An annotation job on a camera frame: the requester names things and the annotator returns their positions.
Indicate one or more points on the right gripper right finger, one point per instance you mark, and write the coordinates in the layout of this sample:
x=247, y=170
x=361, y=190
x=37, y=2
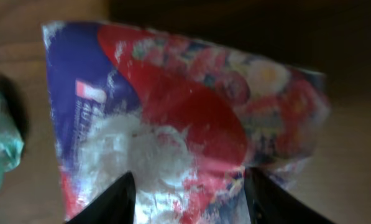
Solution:
x=268, y=203

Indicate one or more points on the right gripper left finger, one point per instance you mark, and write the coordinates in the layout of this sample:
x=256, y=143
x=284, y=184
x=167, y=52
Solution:
x=116, y=205

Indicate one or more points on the purple red snack bag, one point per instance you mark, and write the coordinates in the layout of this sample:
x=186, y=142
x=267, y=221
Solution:
x=186, y=117

